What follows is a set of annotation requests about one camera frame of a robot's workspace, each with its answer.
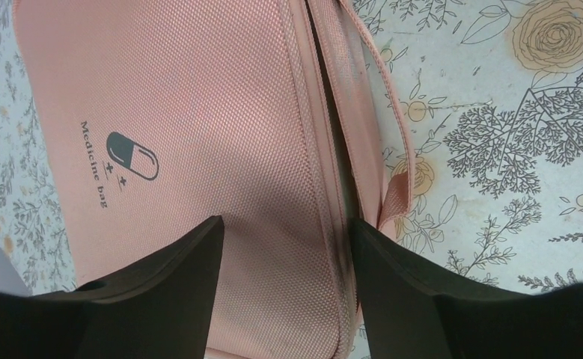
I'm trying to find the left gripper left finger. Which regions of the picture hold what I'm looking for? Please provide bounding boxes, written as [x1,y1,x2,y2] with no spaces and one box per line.
[0,216,225,358]

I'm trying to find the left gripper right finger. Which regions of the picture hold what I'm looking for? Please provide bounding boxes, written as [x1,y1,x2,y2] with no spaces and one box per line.
[350,219,583,358]

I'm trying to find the pink medicine kit case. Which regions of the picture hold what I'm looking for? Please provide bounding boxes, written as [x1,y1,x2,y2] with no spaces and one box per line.
[13,1,415,358]

